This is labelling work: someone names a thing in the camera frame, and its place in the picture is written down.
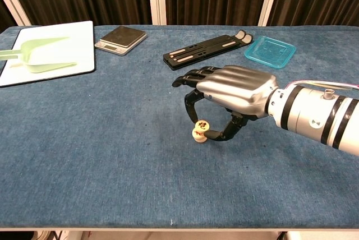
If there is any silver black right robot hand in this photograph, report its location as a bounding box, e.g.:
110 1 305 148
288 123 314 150
171 64 280 142

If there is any black folding stand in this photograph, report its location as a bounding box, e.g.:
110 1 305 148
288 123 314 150
163 29 254 71

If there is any teal transparent plastic lid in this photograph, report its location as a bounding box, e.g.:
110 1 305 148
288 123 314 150
243 35 297 70

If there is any silver digital kitchen scale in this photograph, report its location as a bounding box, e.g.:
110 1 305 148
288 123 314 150
94 25 148 57

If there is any blue fabric table cover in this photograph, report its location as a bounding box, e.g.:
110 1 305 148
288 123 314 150
0 24 359 229

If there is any white rectangular board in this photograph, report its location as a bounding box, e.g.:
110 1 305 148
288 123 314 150
0 20 96 87

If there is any light green plastic scoop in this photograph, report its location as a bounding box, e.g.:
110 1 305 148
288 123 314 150
0 36 78 74

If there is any white object under table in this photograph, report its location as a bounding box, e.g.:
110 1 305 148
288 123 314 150
29 230 71 240

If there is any pink white arm cable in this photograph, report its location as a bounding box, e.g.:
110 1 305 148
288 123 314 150
285 79 359 91

